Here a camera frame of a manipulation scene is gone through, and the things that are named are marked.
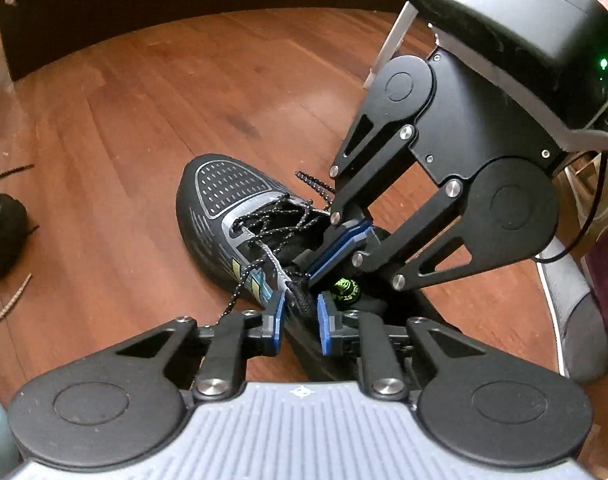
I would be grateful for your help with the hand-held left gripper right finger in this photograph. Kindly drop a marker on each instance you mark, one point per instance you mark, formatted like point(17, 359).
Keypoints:
point(325, 325)

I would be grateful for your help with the person's grey mesh shoe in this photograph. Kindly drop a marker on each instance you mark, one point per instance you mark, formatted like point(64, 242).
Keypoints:
point(578, 310)

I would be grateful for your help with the black sneaker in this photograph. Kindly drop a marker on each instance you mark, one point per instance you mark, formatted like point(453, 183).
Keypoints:
point(209, 210)
point(4, 230)

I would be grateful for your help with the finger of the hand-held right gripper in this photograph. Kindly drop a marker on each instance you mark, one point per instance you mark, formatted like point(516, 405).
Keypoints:
point(368, 255)
point(351, 232)

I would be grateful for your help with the black speckled shoelace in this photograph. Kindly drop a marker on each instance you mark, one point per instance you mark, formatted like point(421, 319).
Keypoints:
point(314, 185)

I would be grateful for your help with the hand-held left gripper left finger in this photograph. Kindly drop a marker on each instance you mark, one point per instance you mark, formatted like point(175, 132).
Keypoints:
point(277, 322)

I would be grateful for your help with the folding lap table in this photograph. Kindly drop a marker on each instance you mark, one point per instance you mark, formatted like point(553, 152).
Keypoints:
point(391, 40)

